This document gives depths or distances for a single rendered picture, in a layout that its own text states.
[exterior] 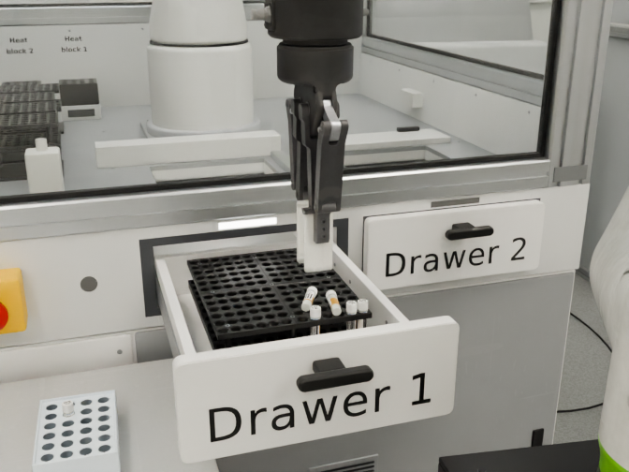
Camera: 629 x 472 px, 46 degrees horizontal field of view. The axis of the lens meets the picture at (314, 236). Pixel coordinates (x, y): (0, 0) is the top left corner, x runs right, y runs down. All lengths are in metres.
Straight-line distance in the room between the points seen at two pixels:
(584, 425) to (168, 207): 1.66
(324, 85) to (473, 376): 0.69
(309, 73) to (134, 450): 0.46
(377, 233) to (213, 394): 0.43
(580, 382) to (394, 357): 1.86
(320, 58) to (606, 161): 2.58
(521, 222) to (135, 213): 0.57
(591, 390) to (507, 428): 1.20
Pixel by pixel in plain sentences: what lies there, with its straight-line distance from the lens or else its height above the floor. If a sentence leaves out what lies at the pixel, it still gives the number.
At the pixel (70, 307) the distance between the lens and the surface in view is 1.04.
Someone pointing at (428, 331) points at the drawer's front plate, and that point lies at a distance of 0.77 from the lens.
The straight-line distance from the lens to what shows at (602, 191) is 3.25.
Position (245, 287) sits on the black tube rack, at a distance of 0.91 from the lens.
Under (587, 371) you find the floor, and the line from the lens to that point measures 2.66.
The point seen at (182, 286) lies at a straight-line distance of 1.05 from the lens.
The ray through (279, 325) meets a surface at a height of 0.90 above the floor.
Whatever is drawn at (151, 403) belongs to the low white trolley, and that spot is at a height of 0.76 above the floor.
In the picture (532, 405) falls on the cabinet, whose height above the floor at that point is 0.55.
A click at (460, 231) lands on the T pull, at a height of 0.91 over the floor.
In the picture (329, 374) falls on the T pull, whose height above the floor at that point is 0.91.
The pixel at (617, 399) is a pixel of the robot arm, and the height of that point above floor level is 0.94.
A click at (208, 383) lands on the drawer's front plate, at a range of 0.71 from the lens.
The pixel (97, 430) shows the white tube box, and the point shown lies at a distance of 0.87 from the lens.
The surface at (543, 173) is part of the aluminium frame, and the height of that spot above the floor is 0.97.
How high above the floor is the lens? 1.27
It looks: 20 degrees down
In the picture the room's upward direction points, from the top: straight up
